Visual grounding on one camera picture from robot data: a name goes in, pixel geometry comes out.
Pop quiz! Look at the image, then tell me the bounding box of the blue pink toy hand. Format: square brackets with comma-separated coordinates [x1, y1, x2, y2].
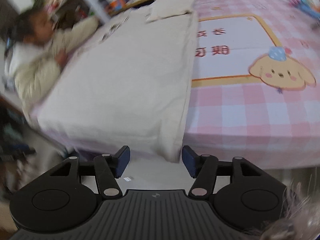
[289, 0, 319, 20]

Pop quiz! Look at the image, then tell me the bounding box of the cream t-shirt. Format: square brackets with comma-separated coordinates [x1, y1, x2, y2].
[30, 0, 198, 163]

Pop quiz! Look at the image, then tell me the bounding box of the child in cream jacket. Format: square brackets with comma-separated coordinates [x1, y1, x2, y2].
[4, 8, 99, 118]

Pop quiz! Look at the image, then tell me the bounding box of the pink checkered desk mat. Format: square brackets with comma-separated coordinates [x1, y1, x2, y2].
[30, 0, 320, 170]

